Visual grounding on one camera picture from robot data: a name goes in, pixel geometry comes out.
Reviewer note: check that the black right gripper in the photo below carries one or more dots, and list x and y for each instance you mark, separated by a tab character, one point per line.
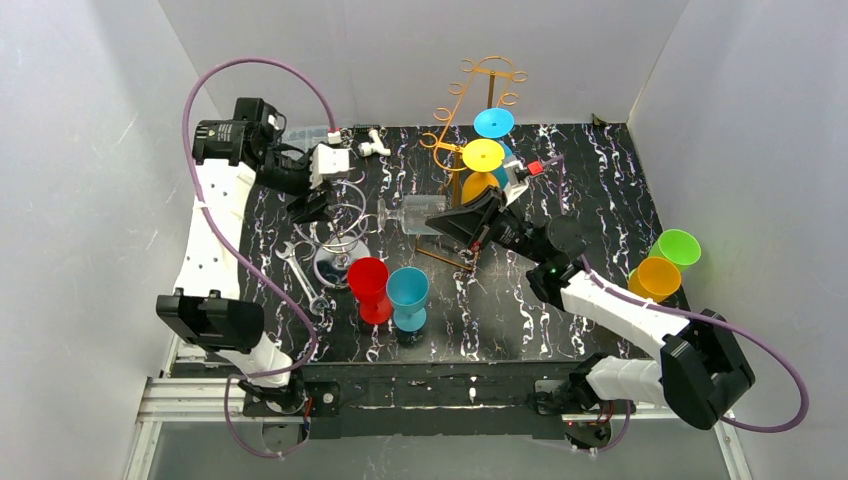
489	218

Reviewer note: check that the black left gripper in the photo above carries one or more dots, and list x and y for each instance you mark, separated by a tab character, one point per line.
309	204

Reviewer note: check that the silver wire glass rack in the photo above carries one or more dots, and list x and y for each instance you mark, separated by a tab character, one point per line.
340	241

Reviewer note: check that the yellow plastic wine glass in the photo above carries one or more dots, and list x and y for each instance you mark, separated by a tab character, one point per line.
482	157

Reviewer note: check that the clear cut glass goblet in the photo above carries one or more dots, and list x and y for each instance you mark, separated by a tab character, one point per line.
412	213

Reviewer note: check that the blue plastic goblet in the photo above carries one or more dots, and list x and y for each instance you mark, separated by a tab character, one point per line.
494	123
408	290

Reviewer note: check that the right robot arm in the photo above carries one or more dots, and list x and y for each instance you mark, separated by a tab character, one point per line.
694	366

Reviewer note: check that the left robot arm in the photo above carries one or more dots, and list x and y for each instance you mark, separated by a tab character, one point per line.
227	159

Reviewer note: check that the clear plastic organizer box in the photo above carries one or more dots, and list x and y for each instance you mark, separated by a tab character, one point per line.
305	138

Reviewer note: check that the white pipe fitting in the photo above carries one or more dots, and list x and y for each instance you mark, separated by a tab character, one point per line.
374	146

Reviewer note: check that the red plastic goblet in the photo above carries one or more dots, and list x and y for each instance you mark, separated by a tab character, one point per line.
367	279

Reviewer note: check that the silver wrench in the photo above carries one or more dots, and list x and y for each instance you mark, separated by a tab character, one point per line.
317	304

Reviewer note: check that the blue plastic goblet front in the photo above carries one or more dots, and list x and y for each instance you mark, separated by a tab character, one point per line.
408	290

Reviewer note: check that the orange plastic goblet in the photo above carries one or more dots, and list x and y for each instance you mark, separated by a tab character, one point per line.
655	278

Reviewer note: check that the green plastic goblet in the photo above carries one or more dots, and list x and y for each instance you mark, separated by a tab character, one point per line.
677	246

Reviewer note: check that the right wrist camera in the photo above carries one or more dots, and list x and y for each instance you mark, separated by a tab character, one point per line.
518	176

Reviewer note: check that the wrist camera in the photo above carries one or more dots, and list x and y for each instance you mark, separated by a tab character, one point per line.
518	176
330	161

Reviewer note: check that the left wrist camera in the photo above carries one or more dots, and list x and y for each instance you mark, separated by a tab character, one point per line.
330	161

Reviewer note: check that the gold wire glass rack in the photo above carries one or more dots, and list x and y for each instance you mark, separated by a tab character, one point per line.
500	75

